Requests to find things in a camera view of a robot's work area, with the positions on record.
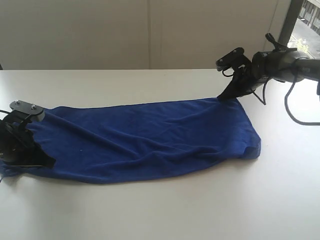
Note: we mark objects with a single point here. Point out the blue microfibre towel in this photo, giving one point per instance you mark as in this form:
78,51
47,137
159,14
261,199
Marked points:
141,142

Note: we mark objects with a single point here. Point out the green tree outside window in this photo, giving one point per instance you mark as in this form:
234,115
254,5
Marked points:
301,46

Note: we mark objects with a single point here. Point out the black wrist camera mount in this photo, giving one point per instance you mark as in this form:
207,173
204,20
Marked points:
23,113
235,60

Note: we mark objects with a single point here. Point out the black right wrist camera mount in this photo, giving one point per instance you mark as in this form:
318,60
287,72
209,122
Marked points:
235,60

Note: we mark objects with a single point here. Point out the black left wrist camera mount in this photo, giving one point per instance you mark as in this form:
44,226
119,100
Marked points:
23,113

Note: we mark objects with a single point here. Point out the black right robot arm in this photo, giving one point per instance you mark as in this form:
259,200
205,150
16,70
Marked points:
287,65

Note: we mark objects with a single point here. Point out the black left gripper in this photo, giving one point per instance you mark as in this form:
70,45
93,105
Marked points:
18,148

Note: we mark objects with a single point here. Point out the dark window frame post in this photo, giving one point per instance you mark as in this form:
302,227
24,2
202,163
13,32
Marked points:
290,21

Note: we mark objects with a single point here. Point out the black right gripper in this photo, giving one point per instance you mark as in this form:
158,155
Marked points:
263,66

